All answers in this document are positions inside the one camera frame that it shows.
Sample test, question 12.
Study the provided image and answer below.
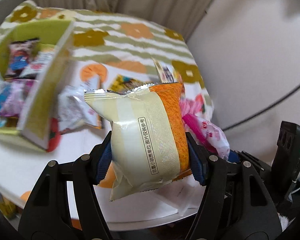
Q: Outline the pink white candy packet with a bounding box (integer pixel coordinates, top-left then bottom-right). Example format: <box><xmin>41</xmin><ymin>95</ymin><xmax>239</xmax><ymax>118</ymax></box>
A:
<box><xmin>179</xmin><ymin>98</ymin><xmax>230</xmax><ymax>160</ymax></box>

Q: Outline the cream orange snack packet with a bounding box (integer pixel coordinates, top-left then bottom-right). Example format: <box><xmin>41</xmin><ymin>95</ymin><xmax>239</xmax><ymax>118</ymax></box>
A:
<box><xmin>84</xmin><ymin>82</ymin><xmax>190</xmax><ymax>201</ymax></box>

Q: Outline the green cardboard storage box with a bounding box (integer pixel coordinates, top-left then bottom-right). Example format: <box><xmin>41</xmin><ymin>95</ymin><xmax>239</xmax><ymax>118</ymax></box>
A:
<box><xmin>0</xmin><ymin>20</ymin><xmax>74</xmax><ymax>151</ymax></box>

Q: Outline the white patterned snack packet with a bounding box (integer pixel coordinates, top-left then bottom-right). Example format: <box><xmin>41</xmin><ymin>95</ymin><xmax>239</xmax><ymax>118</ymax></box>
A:
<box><xmin>57</xmin><ymin>75</ymin><xmax>102</xmax><ymax>134</ymax></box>

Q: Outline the purple snack packet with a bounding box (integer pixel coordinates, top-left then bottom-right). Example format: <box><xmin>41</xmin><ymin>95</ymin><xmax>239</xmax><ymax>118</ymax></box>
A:
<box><xmin>0</xmin><ymin>79</ymin><xmax>37</xmax><ymax>118</ymax></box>

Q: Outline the yellow comic snack packet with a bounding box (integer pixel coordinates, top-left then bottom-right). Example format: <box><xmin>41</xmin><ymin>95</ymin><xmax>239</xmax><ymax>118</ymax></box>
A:
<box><xmin>108</xmin><ymin>75</ymin><xmax>145</xmax><ymax>93</ymax></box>

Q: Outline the dark red snack bag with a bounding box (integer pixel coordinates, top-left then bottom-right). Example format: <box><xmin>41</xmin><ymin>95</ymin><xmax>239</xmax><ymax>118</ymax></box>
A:
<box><xmin>5</xmin><ymin>38</ymin><xmax>40</xmax><ymax>78</ymax></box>

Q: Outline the floral striped quilt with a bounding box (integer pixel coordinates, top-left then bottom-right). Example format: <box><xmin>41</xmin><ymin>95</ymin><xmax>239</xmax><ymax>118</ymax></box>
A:
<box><xmin>0</xmin><ymin>0</ymin><xmax>213</xmax><ymax>120</ymax></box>

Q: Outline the black cable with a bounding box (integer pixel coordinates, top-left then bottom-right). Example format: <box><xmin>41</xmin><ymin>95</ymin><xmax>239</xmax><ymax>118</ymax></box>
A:
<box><xmin>221</xmin><ymin>68</ymin><xmax>300</xmax><ymax>132</ymax></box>

